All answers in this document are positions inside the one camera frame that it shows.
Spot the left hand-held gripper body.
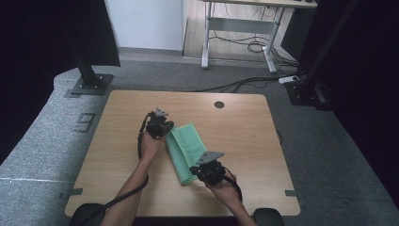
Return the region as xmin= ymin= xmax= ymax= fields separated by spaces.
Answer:
xmin=146 ymin=107 xmax=170 ymax=139

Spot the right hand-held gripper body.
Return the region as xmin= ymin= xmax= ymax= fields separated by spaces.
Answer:
xmin=197 ymin=151 xmax=226 ymax=186

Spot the green cloth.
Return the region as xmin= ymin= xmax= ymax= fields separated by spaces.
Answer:
xmin=165 ymin=122 xmax=208 ymax=186

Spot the person's left hand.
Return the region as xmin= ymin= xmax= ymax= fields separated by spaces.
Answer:
xmin=139 ymin=130 xmax=168 ymax=162

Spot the person's right hand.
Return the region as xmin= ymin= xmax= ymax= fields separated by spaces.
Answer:
xmin=205 ymin=173 xmax=242 ymax=205

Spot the black metal stand square base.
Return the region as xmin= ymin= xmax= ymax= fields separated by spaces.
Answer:
xmin=67 ymin=37 xmax=115 ymax=97

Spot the grey tape strip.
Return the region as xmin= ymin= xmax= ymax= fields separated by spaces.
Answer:
xmin=284 ymin=189 xmax=305 ymax=201
xmin=59 ymin=187 xmax=85 ymax=201

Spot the white power strip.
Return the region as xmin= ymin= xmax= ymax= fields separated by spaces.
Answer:
xmin=278 ymin=75 xmax=300 ymax=85

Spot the black slanted metal stand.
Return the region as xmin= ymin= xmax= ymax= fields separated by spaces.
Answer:
xmin=286 ymin=0 xmax=360 ymax=111

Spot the black curtain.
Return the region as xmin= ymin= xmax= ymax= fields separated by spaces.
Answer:
xmin=300 ymin=0 xmax=399 ymax=211
xmin=0 ymin=0 xmax=121 ymax=165

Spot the black box under desk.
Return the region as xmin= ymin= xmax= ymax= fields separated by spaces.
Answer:
xmin=280 ymin=8 xmax=314 ymax=60

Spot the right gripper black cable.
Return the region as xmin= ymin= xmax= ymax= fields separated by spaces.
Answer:
xmin=223 ymin=167 xmax=244 ymax=202

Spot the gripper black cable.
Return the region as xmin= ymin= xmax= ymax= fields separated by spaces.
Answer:
xmin=223 ymin=167 xmax=244 ymax=202
xmin=76 ymin=112 xmax=152 ymax=226

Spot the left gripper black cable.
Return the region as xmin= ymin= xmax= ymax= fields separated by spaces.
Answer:
xmin=76 ymin=112 xmax=152 ymax=226

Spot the long black floor cable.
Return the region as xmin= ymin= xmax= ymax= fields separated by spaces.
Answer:
xmin=191 ymin=76 xmax=280 ymax=94

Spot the tangle of black cables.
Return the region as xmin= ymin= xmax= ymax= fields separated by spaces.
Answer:
xmin=209 ymin=31 xmax=300 ymax=69

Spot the white frame desk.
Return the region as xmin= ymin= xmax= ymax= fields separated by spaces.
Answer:
xmin=200 ymin=0 xmax=318 ymax=74

